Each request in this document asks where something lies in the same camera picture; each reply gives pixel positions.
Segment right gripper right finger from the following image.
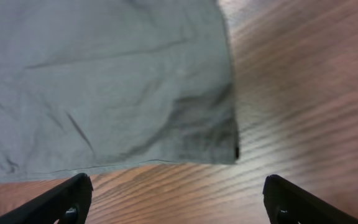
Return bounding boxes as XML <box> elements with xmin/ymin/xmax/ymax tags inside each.
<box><xmin>263</xmin><ymin>174</ymin><xmax>358</xmax><ymax>224</ymax></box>

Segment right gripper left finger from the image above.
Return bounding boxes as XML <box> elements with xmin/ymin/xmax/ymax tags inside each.
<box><xmin>0</xmin><ymin>173</ymin><xmax>93</xmax><ymax>224</ymax></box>

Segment grey shorts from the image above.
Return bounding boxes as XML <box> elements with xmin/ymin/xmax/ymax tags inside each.
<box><xmin>0</xmin><ymin>0</ymin><xmax>238</xmax><ymax>183</ymax></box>

